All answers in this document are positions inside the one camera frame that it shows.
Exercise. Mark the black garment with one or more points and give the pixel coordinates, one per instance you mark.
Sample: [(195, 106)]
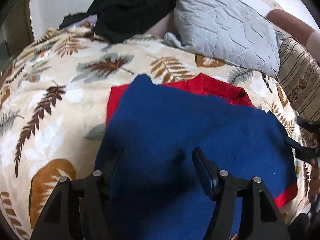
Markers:
[(130, 7)]

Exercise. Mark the red and blue knit sweater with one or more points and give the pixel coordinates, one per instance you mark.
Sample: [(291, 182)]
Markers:
[(175, 130)]

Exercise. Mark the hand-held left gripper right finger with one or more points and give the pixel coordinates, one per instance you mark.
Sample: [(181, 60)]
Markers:
[(204, 173)]

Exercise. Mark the purple cloth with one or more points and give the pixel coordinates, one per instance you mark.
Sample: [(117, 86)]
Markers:
[(86, 21)]

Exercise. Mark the wooden door with glass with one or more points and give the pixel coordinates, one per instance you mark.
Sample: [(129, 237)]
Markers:
[(13, 30)]

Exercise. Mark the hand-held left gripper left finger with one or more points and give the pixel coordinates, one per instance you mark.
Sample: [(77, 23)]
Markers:
[(97, 195)]

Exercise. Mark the striped beige cushion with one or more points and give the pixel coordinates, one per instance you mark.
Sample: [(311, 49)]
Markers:
[(300, 80)]

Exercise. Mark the grey quilted pillow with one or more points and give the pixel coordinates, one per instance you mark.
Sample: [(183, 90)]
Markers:
[(225, 30)]

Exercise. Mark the leaf print blanket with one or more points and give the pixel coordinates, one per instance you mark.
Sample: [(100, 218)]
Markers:
[(62, 92)]

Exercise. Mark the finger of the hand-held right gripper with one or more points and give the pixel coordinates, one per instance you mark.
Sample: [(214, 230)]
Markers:
[(306, 152), (310, 125)]

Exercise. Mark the brown and pink bolster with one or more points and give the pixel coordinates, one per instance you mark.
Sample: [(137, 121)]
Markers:
[(290, 22)]

